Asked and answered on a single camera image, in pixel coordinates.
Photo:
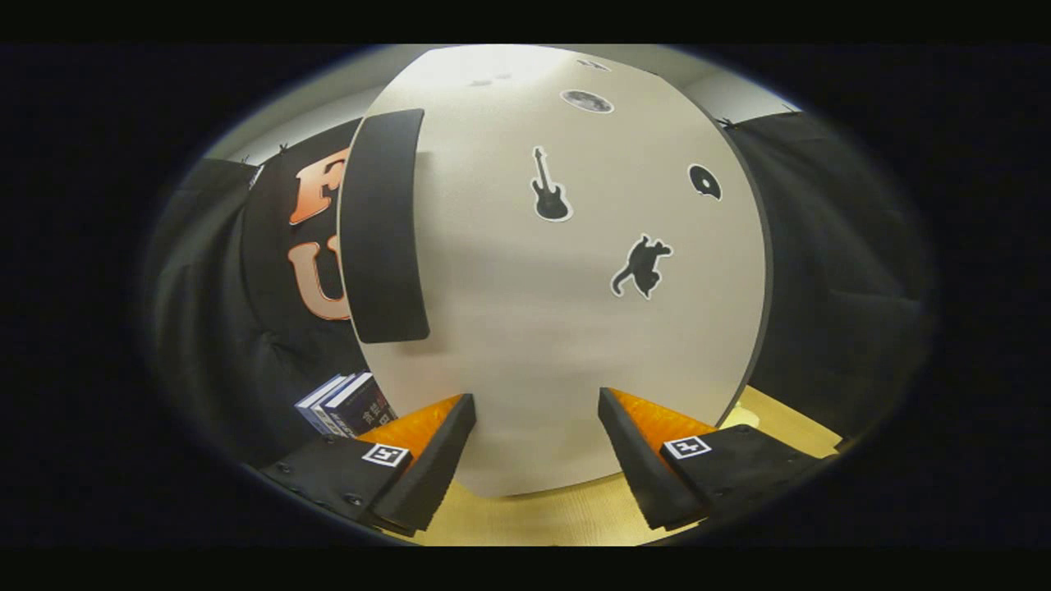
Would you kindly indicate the white and blue book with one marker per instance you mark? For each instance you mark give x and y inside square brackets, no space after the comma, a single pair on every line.
[330,410]

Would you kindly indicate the light blue book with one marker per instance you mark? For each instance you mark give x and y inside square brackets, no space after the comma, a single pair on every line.
[316,404]

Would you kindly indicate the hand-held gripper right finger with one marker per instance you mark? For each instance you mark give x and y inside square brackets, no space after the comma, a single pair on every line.
[636,468]

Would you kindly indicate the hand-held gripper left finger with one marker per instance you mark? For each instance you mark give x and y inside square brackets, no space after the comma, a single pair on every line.
[435,468]

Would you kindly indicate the dark navy book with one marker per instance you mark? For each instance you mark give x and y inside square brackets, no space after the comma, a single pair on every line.
[365,406]

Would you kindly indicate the white cabinet door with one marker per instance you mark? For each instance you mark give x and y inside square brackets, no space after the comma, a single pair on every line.
[509,328]

